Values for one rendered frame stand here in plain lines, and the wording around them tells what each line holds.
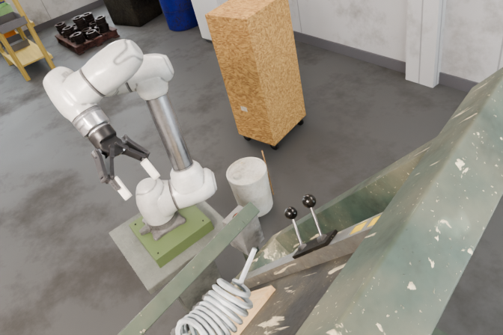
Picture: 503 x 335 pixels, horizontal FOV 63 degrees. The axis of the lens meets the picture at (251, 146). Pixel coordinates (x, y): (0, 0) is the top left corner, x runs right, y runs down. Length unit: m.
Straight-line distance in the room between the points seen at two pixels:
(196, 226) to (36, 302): 1.68
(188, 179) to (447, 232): 1.48
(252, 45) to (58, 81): 2.00
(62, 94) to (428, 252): 1.02
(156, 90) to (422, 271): 1.42
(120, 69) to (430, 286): 0.96
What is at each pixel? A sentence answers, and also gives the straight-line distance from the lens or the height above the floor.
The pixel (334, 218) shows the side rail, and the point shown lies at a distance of 1.41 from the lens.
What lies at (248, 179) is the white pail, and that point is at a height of 0.36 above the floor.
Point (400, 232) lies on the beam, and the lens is 0.57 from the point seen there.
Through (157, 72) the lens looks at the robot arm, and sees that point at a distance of 1.76.
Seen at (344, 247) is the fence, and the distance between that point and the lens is 1.01.
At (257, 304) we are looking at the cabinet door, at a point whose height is 1.20.
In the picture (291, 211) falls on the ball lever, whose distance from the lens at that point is 1.19.
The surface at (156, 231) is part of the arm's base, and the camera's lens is 2.13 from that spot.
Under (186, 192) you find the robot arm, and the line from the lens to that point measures 1.98.
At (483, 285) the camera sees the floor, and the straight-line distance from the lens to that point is 2.80.
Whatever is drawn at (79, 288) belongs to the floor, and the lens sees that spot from 3.33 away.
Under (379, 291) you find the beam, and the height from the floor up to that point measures 1.85.
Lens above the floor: 2.30
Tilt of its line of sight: 37 degrees down
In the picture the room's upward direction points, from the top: 15 degrees counter-clockwise
